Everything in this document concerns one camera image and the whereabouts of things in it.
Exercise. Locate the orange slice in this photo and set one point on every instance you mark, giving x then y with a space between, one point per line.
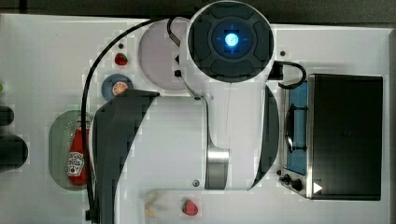
119 87

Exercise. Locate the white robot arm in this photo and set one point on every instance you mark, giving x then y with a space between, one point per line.
219 133

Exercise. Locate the blue bowl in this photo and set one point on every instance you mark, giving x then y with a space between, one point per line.
110 81

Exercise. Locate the large red strawberry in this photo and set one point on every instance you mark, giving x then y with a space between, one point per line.
189 208

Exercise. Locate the black cylinder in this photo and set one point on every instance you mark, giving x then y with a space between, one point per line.
6 115
13 152

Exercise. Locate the peeled banana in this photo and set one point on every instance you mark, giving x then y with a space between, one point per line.
149 199

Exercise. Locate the small red strawberry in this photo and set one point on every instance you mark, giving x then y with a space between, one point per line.
121 59

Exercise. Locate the lilac round plate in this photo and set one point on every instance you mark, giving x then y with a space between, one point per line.
157 57

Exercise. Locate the green oval strainer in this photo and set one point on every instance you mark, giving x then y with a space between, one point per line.
61 133

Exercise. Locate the black toaster oven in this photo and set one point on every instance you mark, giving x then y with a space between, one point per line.
332 138

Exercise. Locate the red ketchup bottle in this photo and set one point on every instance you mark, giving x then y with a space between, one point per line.
75 166

